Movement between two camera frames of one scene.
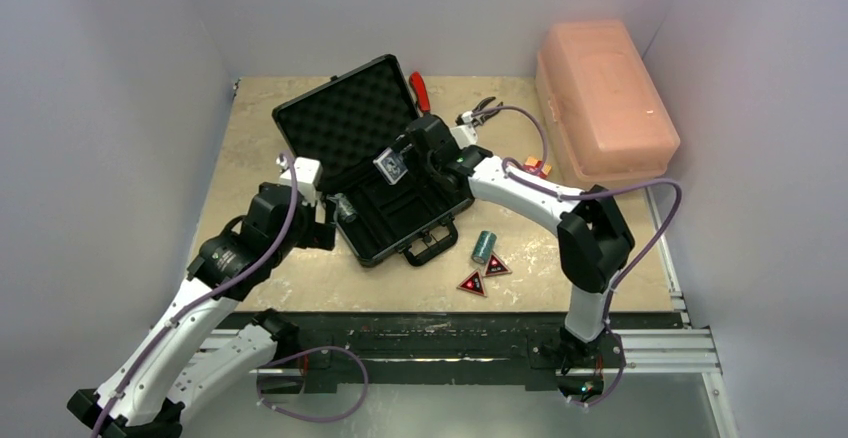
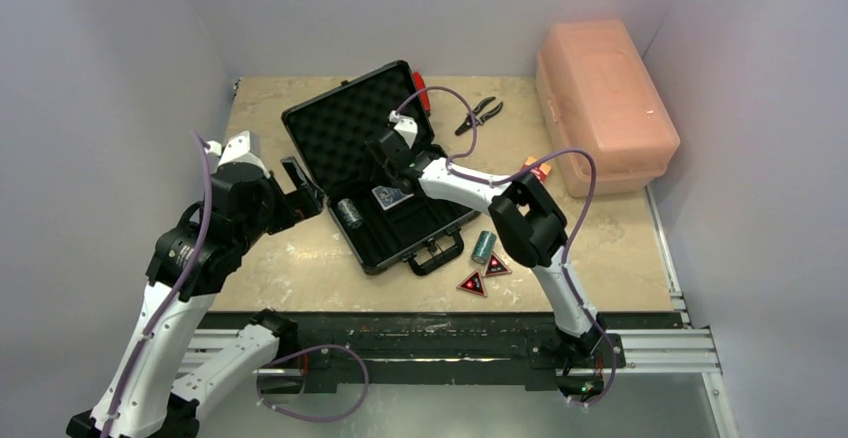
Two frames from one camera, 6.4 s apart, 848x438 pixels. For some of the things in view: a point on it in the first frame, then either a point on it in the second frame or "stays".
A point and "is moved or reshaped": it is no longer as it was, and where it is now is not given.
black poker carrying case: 336,131 stays
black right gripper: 411,150 to 382,159
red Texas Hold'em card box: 535,165 stays
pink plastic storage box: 608,119 stays
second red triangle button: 495,267 stays
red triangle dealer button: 473,283 stays
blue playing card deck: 391,166 is moved or reshaped
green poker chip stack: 484,247 stays
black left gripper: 318,234 to 306,200
